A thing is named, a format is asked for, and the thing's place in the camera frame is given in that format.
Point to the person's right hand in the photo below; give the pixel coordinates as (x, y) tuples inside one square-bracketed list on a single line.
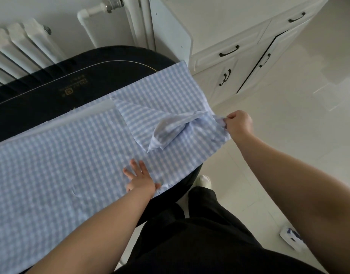
[(240, 124)]

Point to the person's left hand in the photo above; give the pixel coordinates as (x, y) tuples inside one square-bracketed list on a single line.
[(142, 184)]

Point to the person's left thumb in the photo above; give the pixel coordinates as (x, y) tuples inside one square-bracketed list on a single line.
[(157, 186)]

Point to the person's left middle finger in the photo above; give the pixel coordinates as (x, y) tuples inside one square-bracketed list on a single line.
[(134, 167)]

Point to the person's right fingers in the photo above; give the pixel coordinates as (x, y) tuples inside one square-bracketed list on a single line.
[(227, 122)]

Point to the person's left little finger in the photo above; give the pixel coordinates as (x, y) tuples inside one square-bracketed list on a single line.
[(128, 187)]

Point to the blue white gingham cloth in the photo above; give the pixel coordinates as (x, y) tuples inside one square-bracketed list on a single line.
[(78, 168)]

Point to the person's left forearm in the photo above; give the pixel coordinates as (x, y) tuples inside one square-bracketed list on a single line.
[(100, 233)]

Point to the person's right forearm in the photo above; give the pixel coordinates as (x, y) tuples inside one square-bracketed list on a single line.
[(300, 196)]

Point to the white shoe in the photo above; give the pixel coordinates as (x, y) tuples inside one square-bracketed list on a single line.
[(204, 182)]

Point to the black trousers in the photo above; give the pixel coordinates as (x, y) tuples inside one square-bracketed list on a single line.
[(200, 239)]

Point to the white cabinet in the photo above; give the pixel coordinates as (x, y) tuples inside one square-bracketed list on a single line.
[(220, 31)]

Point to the white and blue slipper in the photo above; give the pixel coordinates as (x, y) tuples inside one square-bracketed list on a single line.
[(292, 238)]

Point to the white heating pipe with valve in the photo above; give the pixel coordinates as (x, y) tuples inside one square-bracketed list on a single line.
[(106, 7)]

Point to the white radiator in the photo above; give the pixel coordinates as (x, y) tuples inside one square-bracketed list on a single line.
[(19, 51)]

